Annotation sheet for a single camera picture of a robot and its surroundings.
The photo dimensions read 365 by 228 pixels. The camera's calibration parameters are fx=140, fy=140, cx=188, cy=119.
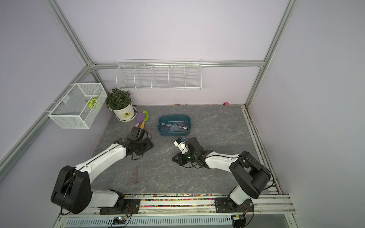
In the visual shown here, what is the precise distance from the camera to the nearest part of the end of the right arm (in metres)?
0.67

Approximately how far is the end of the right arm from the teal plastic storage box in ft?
0.91

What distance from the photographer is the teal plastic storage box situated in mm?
1045
